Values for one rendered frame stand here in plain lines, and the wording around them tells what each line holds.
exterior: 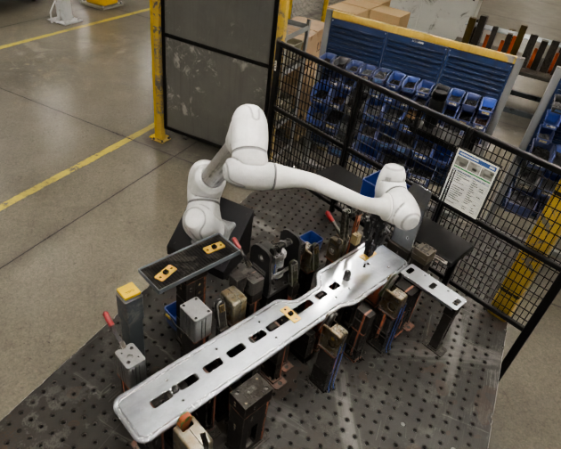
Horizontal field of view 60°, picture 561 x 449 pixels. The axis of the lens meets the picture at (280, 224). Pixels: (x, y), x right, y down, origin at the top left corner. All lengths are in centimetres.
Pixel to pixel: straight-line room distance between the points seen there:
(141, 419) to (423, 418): 111
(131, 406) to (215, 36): 325
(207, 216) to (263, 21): 215
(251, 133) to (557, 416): 252
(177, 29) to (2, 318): 265
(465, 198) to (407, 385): 90
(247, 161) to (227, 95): 268
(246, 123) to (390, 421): 128
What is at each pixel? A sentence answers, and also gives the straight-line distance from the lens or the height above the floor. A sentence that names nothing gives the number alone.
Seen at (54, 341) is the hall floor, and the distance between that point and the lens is 319.
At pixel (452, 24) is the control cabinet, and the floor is 65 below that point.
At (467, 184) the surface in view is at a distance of 242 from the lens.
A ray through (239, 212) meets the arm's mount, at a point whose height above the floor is 95.
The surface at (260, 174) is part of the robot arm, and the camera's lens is 173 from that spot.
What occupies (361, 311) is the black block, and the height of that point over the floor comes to 99.
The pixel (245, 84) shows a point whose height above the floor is 84.
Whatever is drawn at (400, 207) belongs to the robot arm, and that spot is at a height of 147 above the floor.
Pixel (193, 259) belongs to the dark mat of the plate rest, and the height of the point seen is 116.
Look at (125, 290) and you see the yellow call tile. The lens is 176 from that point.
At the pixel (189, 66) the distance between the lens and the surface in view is 454.
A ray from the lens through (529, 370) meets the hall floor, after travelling 360.
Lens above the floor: 241
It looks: 37 degrees down
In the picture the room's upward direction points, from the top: 9 degrees clockwise
